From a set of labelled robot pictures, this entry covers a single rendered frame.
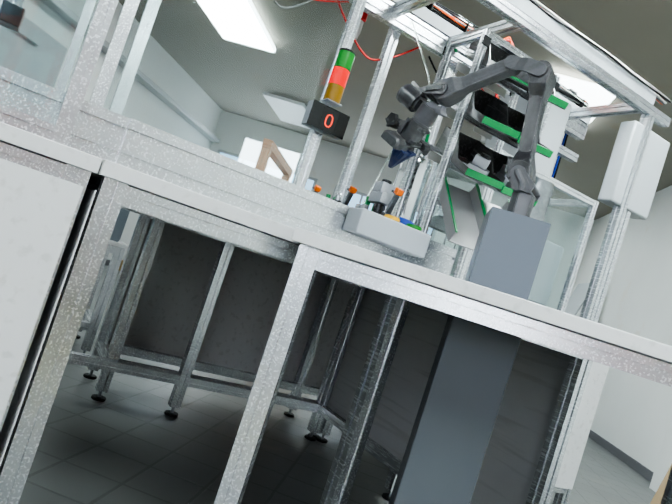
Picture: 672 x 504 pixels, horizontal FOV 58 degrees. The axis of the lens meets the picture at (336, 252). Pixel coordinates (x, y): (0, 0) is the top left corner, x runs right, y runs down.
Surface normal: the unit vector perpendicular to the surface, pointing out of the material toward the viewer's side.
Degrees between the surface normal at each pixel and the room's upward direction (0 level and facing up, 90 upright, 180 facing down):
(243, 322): 90
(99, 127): 90
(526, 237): 90
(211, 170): 90
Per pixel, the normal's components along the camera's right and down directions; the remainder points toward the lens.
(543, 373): -0.83, -0.29
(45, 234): 0.47, 0.11
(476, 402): -0.12, -0.09
